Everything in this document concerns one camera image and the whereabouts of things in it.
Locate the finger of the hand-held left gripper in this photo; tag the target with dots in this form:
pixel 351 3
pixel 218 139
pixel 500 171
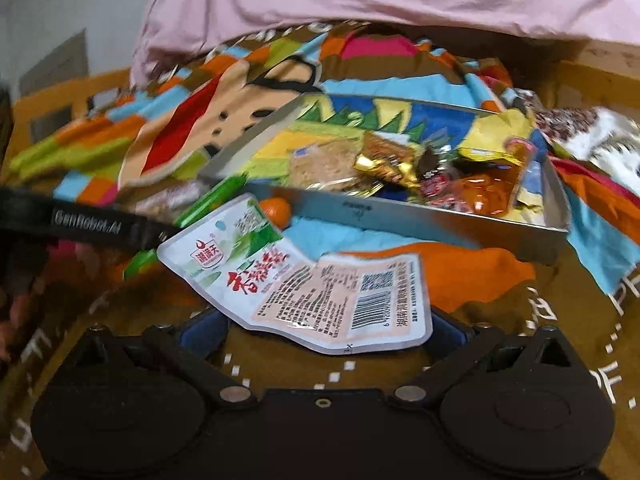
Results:
pixel 85 221

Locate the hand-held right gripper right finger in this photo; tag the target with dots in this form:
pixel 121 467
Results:
pixel 450 335

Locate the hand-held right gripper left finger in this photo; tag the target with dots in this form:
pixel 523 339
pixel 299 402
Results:
pixel 202 335

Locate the white barcode snack packet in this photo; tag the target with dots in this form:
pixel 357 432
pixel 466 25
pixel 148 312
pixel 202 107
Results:
pixel 300 300

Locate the green sausage stick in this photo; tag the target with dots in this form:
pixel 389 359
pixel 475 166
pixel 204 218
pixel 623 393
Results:
pixel 210 200

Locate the cartoon print tin box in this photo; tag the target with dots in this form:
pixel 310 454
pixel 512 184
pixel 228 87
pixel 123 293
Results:
pixel 350 210

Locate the gold snack packet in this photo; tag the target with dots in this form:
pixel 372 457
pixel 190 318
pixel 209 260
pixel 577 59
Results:
pixel 385 160

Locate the rice cracker packet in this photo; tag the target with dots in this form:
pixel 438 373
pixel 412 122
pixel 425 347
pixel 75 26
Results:
pixel 325 165

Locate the colourful printed blanket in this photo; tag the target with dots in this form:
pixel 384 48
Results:
pixel 475 280

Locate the clear nut bar packet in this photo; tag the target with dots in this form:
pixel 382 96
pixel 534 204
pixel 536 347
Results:
pixel 170 197

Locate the small orange ball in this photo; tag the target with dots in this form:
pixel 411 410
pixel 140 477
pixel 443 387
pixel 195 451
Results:
pixel 275 212

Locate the orange jelly packet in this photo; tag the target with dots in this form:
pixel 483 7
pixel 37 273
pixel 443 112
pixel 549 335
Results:
pixel 485 195

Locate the small red snack packet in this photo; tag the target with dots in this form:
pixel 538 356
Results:
pixel 437 187

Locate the yellow wrapper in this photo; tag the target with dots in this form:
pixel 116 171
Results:
pixel 515 130

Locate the white brown snack bag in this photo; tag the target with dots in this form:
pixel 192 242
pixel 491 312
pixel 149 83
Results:
pixel 575 125

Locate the pink bed sheet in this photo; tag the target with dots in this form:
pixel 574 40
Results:
pixel 350 0

